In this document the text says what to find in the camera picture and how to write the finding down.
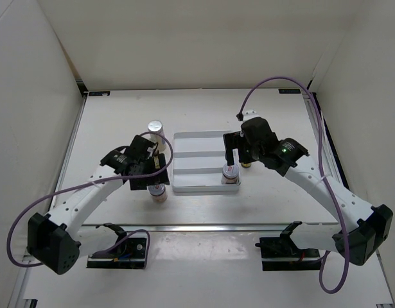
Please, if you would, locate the purple cable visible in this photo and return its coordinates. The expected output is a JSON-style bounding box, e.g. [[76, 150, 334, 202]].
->
[[7, 132, 175, 268], [236, 76, 349, 295]]

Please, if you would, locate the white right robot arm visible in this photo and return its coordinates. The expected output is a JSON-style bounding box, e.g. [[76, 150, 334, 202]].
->
[[223, 117, 393, 266]]

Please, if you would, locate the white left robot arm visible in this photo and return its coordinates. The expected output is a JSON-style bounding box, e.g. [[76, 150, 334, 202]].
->
[[27, 134, 171, 275]]

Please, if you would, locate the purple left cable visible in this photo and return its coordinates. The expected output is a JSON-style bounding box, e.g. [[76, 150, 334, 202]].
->
[[7, 132, 175, 268]]

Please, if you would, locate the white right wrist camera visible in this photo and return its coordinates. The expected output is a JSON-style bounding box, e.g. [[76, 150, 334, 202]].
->
[[236, 110, 259, 123]]

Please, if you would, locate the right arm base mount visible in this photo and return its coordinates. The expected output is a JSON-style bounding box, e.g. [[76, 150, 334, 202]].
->
[[255, 221, 322, 271]]

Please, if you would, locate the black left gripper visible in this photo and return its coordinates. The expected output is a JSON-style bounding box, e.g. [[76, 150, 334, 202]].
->
[[130, 153, 169, 190]]

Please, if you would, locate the short red-label jar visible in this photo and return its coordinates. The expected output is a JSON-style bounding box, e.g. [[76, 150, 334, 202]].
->
[[221, 164, 240, 185], [148, 184, 168, 203]]

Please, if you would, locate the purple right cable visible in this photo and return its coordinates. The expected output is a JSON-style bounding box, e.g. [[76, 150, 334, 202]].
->
[[236, 76, 349, 295]]

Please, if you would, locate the tall silver-capped shaker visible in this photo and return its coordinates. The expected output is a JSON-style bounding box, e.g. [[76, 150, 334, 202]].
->
[[148, 120, 167, 152]]

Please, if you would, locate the white divided tray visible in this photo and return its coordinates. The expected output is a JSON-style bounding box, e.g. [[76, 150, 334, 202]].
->
[[171, 130, 240, 194]]

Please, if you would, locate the aluminium table edge rail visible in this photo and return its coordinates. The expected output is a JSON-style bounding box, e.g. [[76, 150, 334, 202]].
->
[[29, 223, 338, 240]]

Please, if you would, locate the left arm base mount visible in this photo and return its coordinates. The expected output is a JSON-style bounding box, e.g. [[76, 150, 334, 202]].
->
[[86, 223, 151, 270]]

